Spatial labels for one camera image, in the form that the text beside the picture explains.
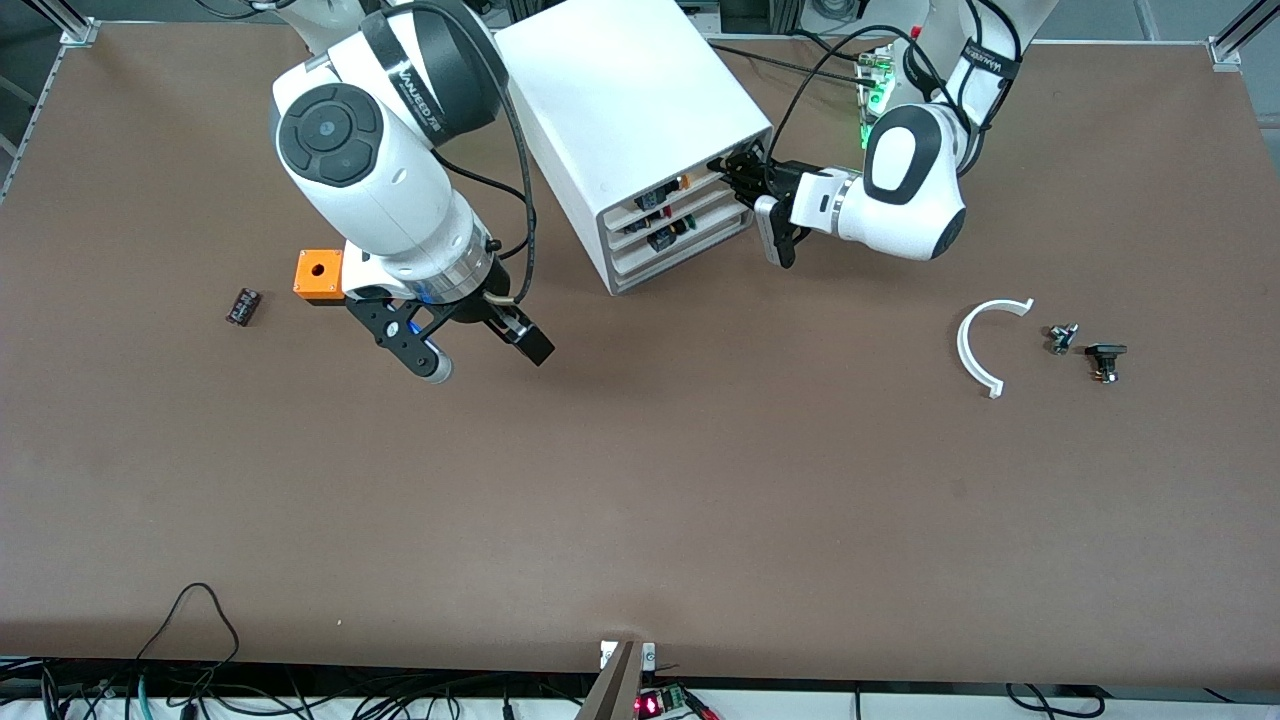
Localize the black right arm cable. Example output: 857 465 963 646
395 0 541 306

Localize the camera stand bar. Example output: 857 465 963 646
575 640 646 720

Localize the yellow push button switch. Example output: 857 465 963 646
636 176 693 211

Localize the black cable on table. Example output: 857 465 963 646
705 40 871 81

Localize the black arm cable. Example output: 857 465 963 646
765 0 1021 171
395 0 541 306

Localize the aluminium frame profile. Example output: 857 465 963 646
20 0 101 49
1205 0 1280 67

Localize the black looped cable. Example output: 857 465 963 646
135 582 241 691

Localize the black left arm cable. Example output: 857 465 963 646
765 0 1021 171

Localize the small black switch part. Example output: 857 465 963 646
1085 343 1129 386

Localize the white drawer cabinet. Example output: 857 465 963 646
495 0 776 297

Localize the circuit board with red light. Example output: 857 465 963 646
635 685 691 719

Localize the white curved plastic arc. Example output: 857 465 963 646
956 298 1035 400

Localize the orange button enclosure box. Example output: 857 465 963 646
293 249 347 307

